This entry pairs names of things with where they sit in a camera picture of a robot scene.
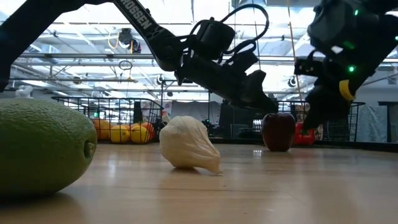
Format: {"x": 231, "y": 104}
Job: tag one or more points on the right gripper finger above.
{"x": 329, "y": 109}
{"x": 308, "y": 112}

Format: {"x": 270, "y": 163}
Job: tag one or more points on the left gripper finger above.
{"x": 259, "y": 90}
{"x": 248, "y": 102}

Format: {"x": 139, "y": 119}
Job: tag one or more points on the red bell pepper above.
{"x": 300, "y": 138}

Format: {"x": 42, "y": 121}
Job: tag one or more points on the dark red apple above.
{"x": 278, "y": 133}

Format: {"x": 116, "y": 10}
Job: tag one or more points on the white garlic bulb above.
{"x": 186, "y": 143}

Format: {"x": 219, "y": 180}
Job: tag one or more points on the green lime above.
{"x": 43, "y": 146}

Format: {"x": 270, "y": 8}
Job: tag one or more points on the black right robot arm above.
{"x": 373, "y": 25}

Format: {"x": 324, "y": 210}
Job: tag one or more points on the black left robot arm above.
{"x": 31, "y": 25}

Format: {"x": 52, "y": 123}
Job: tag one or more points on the floral patterned cloth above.
{"x": 299, "y": 109}

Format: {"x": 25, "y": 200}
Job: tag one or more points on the black equipment cabinet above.
{"x": 227, "y": 121}

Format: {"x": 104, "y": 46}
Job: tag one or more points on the grey tarp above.
{"x": 373, "y": 124}

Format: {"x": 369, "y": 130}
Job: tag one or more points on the white robot figure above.
{"x": 24, "y": 91}

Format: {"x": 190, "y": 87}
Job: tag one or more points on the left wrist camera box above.
{"x": 242, "y": 60}

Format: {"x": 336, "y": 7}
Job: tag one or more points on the black metal stand frame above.
{"x": 169, "y": 81}

